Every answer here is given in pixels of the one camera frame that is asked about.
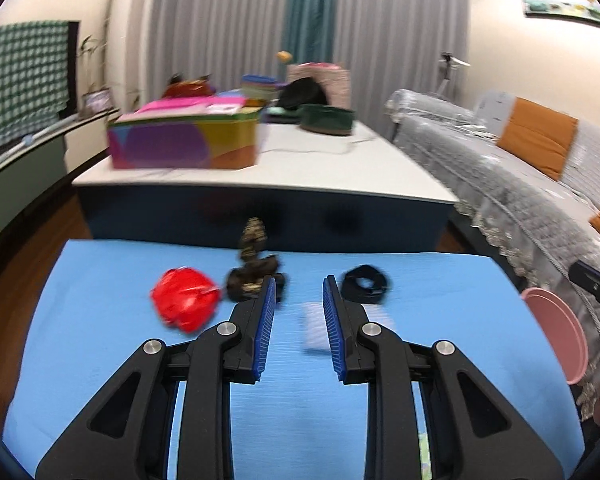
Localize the white rod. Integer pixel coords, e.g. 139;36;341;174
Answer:
10;115;81;153

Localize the grey quilted sofa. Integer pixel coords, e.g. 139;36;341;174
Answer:
385;89;600;421

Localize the red teapot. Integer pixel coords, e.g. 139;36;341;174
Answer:
162;74;216;99

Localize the small red plastic bag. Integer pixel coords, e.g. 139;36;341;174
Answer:
151;266;221;333

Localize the dark patterned foil wrapper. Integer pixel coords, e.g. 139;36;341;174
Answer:
226;217;288;303

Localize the dark flat tray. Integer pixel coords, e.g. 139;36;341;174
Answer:
262;106;301;125

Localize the potted green plant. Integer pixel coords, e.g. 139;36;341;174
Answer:
80;35;106;96

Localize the blue table mat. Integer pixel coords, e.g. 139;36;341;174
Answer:
2;239;586;480

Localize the teal curtain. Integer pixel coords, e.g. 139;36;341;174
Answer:
281;0;337;66

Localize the dark green round tin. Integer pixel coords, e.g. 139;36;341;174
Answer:
298;103;356;136

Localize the colourful rectangular box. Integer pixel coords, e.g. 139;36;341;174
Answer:
106;100;261;170

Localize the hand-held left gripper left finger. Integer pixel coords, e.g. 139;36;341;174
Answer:
35;276;277;480

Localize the small photo frame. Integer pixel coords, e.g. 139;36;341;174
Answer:
81;88;115;113

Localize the black strap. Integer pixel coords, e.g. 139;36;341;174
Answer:
341;264;391;305

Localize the large orange cushion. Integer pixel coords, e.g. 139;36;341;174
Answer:
496;97;579;182

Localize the green checked cloth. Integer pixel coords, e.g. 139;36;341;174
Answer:
0;20;70;156

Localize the white standing air conditioner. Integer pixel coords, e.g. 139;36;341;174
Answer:
111;0;153;111

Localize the white top coffee table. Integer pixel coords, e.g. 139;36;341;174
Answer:
72;120;461;253

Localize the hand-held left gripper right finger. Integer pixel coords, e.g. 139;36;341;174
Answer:
322;275;563;480

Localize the grey curtain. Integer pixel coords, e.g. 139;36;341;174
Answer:
330;0;471;143
145;0;293;106

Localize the white green TV cabinet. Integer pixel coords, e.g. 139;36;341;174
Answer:
0;107;121;241

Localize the stack of coloured bowls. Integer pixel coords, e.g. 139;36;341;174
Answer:
241;74;281;108

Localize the black television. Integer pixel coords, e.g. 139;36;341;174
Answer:
62;21;81;118

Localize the pink patterned bag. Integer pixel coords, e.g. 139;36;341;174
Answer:
286;62;352;109

